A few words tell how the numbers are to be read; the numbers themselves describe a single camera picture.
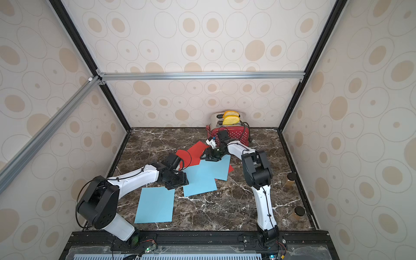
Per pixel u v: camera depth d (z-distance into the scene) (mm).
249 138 1074
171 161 723
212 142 946
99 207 441
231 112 998
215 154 897
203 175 952
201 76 915
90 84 846
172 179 750
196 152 1126
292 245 733
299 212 727
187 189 894
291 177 838
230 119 972
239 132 972
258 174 590
